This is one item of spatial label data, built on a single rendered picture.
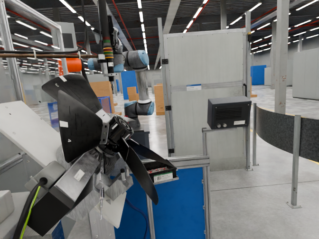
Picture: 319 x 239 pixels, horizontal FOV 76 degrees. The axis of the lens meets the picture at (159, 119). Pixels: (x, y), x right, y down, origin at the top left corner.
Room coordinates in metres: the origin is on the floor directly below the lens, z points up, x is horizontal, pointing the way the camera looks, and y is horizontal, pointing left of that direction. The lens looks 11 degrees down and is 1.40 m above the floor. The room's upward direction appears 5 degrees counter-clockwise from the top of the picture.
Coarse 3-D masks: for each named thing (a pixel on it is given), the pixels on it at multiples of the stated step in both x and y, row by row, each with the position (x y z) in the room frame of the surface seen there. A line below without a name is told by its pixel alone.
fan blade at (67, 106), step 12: (60, 96) 0.63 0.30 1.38; (60, 108) 0.60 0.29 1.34; (72, 108) 0.65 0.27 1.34; (84, 108) 0.71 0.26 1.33; (60, 120) 0.58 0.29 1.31; (72, 120) 0.63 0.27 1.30; (84, 120) 0.68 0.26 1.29; (96, 120) 0.75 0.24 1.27; (60, 132) 0.56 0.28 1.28; (72, 132) 0.61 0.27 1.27; (84, 132) 0.67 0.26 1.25; (96, 132) 0.74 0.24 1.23; (72, 144) 0.60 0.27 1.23; (84, 144) 0.66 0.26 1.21; (96, 144) 0.75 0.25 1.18; (72, 156) 0.59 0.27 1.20
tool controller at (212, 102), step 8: (240, 96) 1.39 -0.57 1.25; (208, 104) 1.39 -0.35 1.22; (216, 104) 1.30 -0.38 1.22; (224, 104) 1.30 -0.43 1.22; (232, 104) 1.30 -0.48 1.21; (240, 104) 1.30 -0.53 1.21; (248, 104) 1.30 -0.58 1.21; (208, 112) 1.39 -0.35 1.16; (216, 112) 1.31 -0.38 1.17; (224, 112) 1.31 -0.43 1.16; (232, 112) 1.31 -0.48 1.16; (240, 112) 1.31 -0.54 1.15; (248, 112) 1.32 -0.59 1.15; (208, 120) 1.40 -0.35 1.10; (216, 120) 1.32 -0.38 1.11; (224, 120) 1.33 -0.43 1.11; (232, 120) 1.33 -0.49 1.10; (240, 120) 1.33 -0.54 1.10; (248, 120) 1.34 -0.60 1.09; (216, 128) 1.34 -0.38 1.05; (224, 128) 1.35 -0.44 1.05
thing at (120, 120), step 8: (112, 120) 0.86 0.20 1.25; (120, 120) 0.89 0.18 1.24; (120, 128) 0.84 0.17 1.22; (128, 128) 0.89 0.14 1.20; (112, 136) 0.84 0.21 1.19; (120, 136) 0.84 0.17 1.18; (128, 136) 0.86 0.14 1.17; (104, 144) 0.83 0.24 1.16; (112, 144) 0.86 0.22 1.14; (112, 152) 0.84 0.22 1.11
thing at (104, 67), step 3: (99, 57) 0.95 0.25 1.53; (102, 57) 0.96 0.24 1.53; (99, 60) 0.96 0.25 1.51; (102, 60) 0.95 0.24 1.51; (105, 60) 0.96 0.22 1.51; (99, 63) 0.97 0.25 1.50; (102, 63) 0.96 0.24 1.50; (105, 63) 0.96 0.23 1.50; (102, 66) 0.97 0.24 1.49; (105, 66) 0.96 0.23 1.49; (102, 69) 0.97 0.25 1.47; (105, 69) 0.96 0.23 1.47; (102, 72) 0.97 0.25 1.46; (105, 72) 0.96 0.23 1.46; (105, 75) 0.96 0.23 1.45; (108, 75) 0.96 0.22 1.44; (111, 75) 0.96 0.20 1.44; (114, 75) 0.97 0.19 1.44; (117, 75) 0.98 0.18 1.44
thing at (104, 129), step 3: (105, 123) 0.82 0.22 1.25; (108, 123) 0.84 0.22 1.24; (108, 126) 0.84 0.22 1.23; (102, 129) 0.80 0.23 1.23; (105, 129) 0.82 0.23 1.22; (108, 129) 0.84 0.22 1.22; (102, 132) 0.79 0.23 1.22; (102, 135) 0.79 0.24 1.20; (105, 135) 0.82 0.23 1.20; (102, 138) 0.79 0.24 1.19; (105, 138) 0.82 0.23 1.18; (102, 141) 0.79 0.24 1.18; (105, 141) 0.82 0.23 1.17
